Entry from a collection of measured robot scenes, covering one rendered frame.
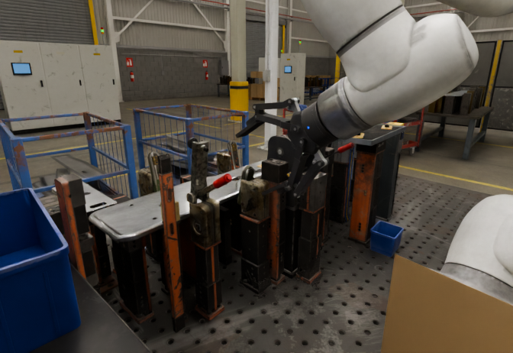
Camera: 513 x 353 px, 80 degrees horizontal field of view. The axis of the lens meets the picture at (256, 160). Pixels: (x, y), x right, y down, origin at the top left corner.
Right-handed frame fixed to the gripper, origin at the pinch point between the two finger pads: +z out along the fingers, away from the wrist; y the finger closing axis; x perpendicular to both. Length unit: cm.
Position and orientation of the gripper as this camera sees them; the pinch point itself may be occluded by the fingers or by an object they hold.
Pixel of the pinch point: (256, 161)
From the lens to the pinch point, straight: 65.5
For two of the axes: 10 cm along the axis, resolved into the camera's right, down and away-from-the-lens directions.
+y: -4.1, -9.1, 1.1
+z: -6.3, 3.7, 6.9
